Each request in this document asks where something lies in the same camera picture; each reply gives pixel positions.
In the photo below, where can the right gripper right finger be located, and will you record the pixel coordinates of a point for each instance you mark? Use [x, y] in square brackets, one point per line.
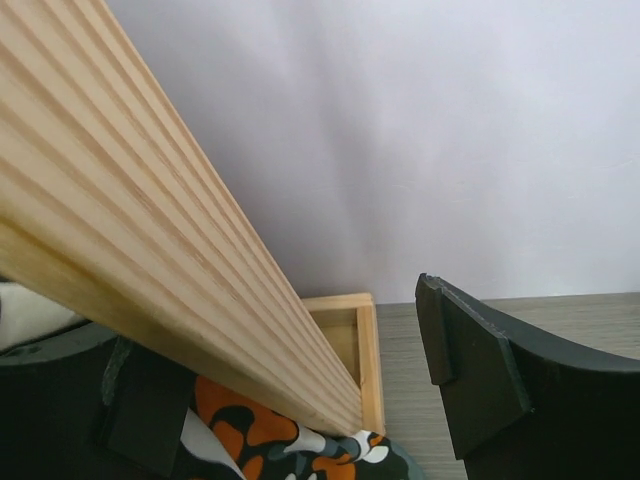
[523, 403]

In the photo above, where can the wooden clothes rack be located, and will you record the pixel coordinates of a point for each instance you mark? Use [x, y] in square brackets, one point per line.
[110, 207]

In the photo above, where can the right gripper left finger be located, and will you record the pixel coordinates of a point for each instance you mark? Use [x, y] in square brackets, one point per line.
[91, 404]

